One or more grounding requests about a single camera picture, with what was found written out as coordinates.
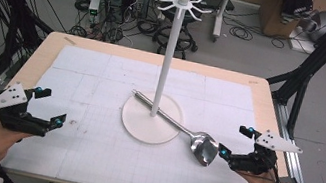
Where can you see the white floor board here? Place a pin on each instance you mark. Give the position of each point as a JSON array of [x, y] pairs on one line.
[[324, 50]]

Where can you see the black frame post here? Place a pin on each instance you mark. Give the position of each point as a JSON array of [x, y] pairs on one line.
[[323, 55]]

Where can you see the white grid mat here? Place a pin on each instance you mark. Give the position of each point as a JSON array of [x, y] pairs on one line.
[[88, 159]]

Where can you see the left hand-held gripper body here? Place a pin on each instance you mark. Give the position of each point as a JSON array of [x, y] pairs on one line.
[[15, 119]]

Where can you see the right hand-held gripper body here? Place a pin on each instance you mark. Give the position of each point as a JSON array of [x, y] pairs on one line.
[[256, 164]]

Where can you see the white hook stand rack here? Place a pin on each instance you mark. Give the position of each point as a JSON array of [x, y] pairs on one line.
[[169, 55]]

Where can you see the white power adapter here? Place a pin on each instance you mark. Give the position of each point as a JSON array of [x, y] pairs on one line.
[[94, 6]]

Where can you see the open cardboard box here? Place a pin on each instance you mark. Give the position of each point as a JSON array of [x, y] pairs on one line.
[[275, 16]]

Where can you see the white rolling stand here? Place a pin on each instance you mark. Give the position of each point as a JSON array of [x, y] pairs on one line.
[[222, 10]]

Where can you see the black stool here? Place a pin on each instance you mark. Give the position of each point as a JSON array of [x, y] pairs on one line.
[[180, 38]]

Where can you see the grey rounded device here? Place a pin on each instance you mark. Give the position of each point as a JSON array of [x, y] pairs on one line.
[[325, 25]]

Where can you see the metal spatula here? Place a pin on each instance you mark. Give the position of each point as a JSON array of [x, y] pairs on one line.
[[205, 148]]

